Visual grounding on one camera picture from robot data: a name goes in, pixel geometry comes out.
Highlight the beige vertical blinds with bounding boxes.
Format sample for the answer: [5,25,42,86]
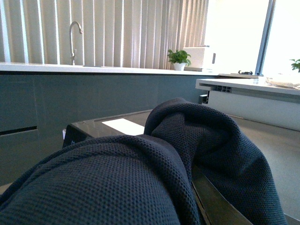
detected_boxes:
[0,0,209,69]

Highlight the potted green plant white pot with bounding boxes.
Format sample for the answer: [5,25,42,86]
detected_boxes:
[167,49,191,71]

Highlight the chrome gooseneck faucet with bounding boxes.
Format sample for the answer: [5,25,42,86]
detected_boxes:
[69,21,83,66]

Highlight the black gas stove burner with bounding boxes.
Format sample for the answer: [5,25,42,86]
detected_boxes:
[238,70,253,75]

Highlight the white countertop table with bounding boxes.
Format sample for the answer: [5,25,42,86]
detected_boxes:
[195,78,300,131]

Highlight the grey front-load washing machine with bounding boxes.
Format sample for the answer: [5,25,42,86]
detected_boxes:
[63,110,252,225]

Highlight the white box appliance on counter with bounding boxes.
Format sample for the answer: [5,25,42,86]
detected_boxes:
[183,45,216,72]

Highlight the teal kitchen counter cabinet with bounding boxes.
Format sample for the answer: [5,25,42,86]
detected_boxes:
[0,63,215,185]

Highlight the green plant at right edge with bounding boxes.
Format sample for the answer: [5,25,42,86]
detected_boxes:
[290,59,300,73]

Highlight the dark navy knit garment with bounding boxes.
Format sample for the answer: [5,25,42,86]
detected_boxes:
[0,98,286,225]

